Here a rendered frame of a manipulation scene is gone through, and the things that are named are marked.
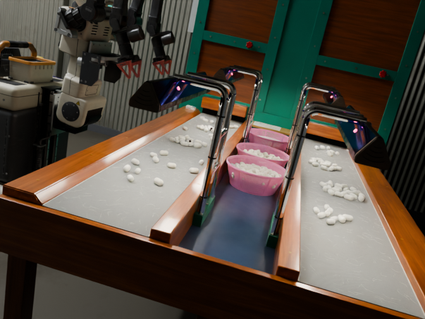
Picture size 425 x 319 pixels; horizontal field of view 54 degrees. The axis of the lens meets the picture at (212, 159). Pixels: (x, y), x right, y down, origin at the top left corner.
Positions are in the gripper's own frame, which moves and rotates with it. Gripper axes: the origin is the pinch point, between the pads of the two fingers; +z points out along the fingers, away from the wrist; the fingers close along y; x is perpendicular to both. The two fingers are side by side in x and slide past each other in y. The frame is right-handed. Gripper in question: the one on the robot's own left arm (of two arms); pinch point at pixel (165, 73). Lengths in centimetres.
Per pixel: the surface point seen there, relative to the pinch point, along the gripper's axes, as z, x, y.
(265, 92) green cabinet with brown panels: 26, -46, 46
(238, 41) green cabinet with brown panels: -9, -37, 45
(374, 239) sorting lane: 73, -88, -93
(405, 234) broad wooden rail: 76, -98, -87
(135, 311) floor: 103, 18, -71
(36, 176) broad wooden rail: 26, 0, -126
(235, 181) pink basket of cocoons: 53, -41, -64
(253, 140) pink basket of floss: 49, -39, 7
